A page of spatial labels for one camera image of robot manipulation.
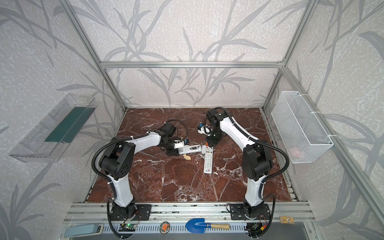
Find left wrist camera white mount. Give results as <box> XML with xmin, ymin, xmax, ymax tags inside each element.
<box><xmin>174</xmin><ymin>138</ymin><xmax>189</xmax><ymax>149</ymax></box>

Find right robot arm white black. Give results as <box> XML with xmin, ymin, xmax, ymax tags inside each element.
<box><xmin>206</xmin><ymin>108</ymin><xmax>274</xmax><ymax>220</ymax></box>

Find blue toy shovel wooden handle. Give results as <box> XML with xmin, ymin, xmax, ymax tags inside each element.
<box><xmin>185</xmin><ymin>218</ymin><xmax>231</xmax><ymax>234</ymax></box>

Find white remote control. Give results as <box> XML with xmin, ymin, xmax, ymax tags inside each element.
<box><xmin>178</xmin><ymin>145</ymin><xmax>202</xmax><ymax>155</ymax></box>

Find pink object in basket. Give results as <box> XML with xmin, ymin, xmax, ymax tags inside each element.
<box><xmin>288</xmin><ymin>147</ymin><xmax>304</xmax><ymax>159</ymax></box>

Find small wooden animal figure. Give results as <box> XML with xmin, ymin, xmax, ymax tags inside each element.
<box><xmin>183</xmin><ymin>154</ymin><xmax>192</xmax><ymax>161</ymax></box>

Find grey blue flat device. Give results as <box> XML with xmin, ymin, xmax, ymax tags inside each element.
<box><xmin>64</xmin><ymin>224</ymin><xmax>104</xmax><ymax>238</ymax></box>

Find small green circuit board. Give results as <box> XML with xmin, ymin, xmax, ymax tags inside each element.
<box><xmin>118</xmin><ymin>224</ymin><xmax>137</xmax><ymax>232</ymax></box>

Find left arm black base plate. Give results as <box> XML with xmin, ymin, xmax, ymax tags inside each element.
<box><xmin>110</xmin><ymin>203</ymin><xmax>152</xmax><ymax>221</ymax></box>

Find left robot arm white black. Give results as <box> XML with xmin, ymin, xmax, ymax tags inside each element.
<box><xmin>93</xmin><ymin>122</ymin><xmax>188</xmax><ymax>219</ymax></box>

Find white wire mesh basket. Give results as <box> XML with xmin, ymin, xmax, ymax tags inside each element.
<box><xmin>272</xmin><ymin>91</ymin><xmax>334</xmax><ymax>164</ymax></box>

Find round orange badge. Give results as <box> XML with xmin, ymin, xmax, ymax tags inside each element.
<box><xmin>159</xmin><ymin>222</ymin><xmax>171</xmax><ymax>234</ymax></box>

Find aluminium frame rail front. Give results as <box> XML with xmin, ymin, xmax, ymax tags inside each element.
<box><xmin>63</xmin><ymin>202</ymin><xmax>316</xmax><ymax>224</ymax></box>

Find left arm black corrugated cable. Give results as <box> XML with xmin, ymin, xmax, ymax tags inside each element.
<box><xmin>91</xmin><ymin>119</ymin><xmax>189</xmax><ymax>185</ymax></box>

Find white remote control face up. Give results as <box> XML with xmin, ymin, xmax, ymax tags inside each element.
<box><xmin>203</xmin><ymin>146</ymin><xmax>214</xmax><ymax>174</ymax></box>

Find right small electronics board wires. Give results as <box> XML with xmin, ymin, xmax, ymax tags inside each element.
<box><xmin>245</xmin><ymin>221</ymin><xmax>269</xmax><ymax>235</ymax></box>

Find yellow small circuit board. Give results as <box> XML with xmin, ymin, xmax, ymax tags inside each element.
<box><xmin>280</xmin><ymin>216</ymin><xmax>295</xmax><ymax>224</ymax></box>

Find clear plastic wall bin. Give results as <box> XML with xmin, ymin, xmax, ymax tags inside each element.
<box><xmin>9</xmin><ymin>94</ymin><xmax>98</xmax><ymax>163</ymax></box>

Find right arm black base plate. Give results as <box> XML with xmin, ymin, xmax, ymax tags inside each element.
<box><xmin>227</xmin><ymin>202</ymin><xmax>271</xmax><ymax>221</ymax></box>

